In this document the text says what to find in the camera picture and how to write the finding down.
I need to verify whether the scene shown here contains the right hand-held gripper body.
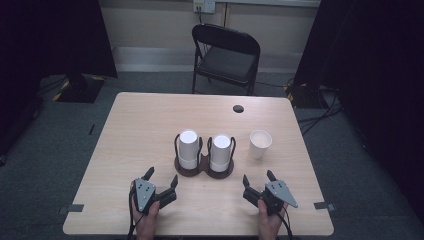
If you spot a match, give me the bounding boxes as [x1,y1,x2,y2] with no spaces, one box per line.
[242,179,299,215]

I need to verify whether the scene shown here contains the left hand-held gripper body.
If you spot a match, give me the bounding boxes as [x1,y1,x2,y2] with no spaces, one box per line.
[130,177,178,215]

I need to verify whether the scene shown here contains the black wire cup holder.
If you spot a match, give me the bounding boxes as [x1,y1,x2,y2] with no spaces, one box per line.
[173,133,237,180]

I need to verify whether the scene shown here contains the single white paper cup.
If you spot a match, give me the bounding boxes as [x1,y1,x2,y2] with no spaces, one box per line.
[249,129,273,160]

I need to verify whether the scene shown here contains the person's left hand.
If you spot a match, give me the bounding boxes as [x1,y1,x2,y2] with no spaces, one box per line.
[131,199,161,233]

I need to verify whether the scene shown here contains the person's right hand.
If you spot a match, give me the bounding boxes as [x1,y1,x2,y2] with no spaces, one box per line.
[256,198,289,235]

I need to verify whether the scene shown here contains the grey tape strip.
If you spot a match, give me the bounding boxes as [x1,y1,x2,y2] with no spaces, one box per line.
[313,201,336,212]
[58,203,85,215]

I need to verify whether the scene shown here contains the black stand base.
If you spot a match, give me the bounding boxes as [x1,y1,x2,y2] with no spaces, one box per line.
[53,73,106,104]
[285,83,330,110]

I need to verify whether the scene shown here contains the black folding chair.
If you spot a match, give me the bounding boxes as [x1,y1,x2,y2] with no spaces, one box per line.
[191,23,262,97]

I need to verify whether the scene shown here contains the black curtain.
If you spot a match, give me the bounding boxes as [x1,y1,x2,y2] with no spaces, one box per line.
[293,0,424,221]
[0,0,118,101]

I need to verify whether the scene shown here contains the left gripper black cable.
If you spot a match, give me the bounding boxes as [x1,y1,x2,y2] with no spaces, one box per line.
[127,188,146,240]

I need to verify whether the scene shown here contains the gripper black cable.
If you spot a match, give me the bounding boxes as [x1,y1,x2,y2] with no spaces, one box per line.
[127,188,146,240]
[275,203,295,240]

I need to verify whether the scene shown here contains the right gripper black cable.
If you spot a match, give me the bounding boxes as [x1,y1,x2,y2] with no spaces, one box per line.
[275,203,295,240]

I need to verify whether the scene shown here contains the black floor cables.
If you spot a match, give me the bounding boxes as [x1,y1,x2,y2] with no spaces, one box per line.
[296,85,345,135]

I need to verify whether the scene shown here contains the white wall socket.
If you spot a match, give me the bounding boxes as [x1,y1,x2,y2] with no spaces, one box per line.
[193,0,217,15]

